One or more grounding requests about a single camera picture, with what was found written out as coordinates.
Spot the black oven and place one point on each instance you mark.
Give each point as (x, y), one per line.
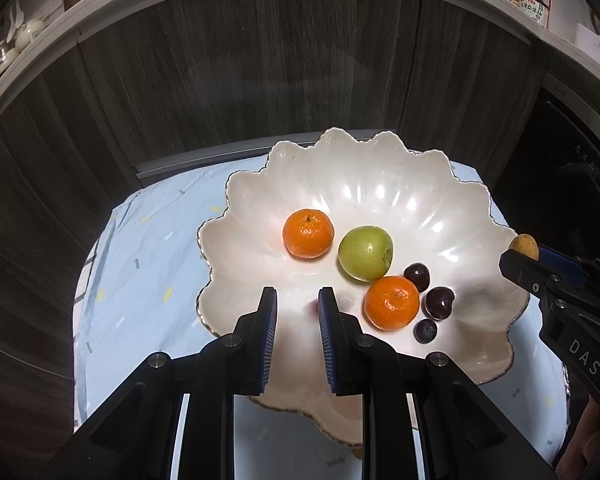
(570, 185)

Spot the grey kitchen countertop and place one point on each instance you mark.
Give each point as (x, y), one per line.
(95, 20)

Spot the person's right hand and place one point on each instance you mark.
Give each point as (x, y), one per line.
(590, 445)

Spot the white box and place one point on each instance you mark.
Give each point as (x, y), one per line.
(597, 45)

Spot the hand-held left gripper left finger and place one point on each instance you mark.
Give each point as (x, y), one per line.
(269, 340)

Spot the small yellow fruit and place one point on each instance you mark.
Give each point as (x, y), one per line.
(525, 246)

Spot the green apple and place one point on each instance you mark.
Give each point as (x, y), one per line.
(365, 253)

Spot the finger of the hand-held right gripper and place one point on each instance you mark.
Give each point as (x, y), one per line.
(525, 272)
(565, 267)

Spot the white ceramic teapot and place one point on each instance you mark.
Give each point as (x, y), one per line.
(30, 34)

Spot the white scalloped bowl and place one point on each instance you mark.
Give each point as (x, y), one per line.
(370, 195)

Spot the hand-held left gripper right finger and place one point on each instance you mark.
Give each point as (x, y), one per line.
(327, 340)

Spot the orange tangerine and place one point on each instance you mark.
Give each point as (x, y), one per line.
(391, 302)
(308, 233)

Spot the light blue patterned tablecloth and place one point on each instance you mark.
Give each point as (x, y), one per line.
(145, 270)

